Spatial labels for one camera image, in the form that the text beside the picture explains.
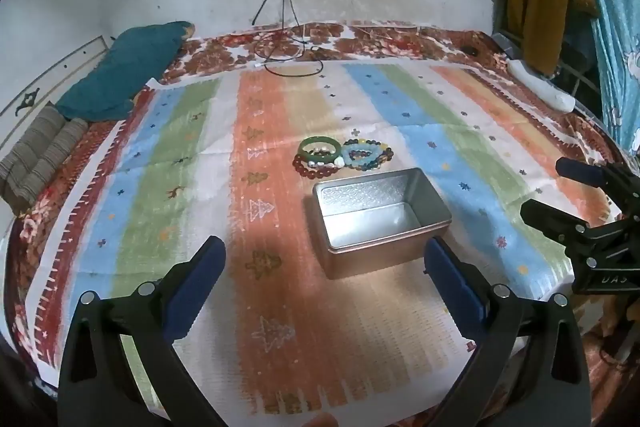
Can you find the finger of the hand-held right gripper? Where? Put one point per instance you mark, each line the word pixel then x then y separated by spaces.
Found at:
pixel 580 172
pixel 550 217

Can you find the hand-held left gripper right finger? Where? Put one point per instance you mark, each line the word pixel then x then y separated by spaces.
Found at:
pixel 452 282

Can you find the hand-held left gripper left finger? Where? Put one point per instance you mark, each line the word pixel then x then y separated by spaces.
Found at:
pixel 197 287

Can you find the silver metal tin box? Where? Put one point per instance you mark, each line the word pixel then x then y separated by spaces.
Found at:
pixel 375 257

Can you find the green jade bangle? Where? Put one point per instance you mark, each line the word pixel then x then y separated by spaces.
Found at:
pixel 318 139

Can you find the white rolled cloth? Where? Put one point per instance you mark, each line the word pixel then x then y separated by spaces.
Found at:
pixel 540 84

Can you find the colourful striped mat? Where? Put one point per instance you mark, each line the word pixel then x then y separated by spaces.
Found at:
pixel 175 187

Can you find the teal printed curtain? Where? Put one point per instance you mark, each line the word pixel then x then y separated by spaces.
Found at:
pixel 617 32

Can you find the small black object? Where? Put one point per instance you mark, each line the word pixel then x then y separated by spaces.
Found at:
pixel 470 51

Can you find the brown striped cushion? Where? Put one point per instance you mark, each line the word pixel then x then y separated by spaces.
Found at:
pixel 40 152

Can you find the teal pillow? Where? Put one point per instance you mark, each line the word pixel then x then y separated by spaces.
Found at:
pixel 120 72

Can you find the white ornamented headboard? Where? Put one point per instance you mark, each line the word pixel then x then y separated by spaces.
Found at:
pixel 50 77

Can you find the red floral blanket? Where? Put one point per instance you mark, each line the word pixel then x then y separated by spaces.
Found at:
pixel 360 39

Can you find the metal rack frame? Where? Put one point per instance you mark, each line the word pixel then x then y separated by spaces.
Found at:
pixel 580 82

